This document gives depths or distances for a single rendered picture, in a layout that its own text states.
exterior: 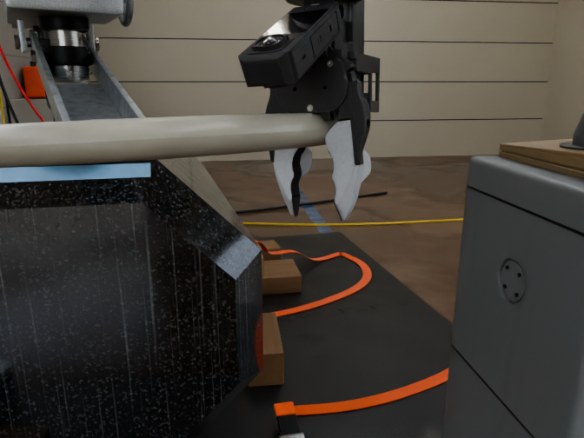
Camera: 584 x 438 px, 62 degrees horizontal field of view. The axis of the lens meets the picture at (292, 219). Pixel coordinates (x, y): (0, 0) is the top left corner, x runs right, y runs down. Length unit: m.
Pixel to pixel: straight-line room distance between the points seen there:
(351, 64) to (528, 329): 0.62
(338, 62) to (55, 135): 0.23
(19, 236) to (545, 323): 1.00
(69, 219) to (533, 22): 7.09
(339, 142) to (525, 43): 7.23
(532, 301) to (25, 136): 0.77
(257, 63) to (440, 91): 6.73
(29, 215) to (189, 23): 5.48
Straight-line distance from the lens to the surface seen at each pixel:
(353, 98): 0.44
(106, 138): 0.36
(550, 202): 0.85
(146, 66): 6.50
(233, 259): 1.17
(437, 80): 7.06
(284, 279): 2.35
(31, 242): 1.16
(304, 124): 0.42
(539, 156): 0.98
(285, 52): 0.36
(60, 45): 1.21
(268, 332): 1.80
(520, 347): 0.96
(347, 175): 0.44
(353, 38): 0.50
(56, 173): 1.18
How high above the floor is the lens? 1.00
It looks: 16 degrees down
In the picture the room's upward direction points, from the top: straight up
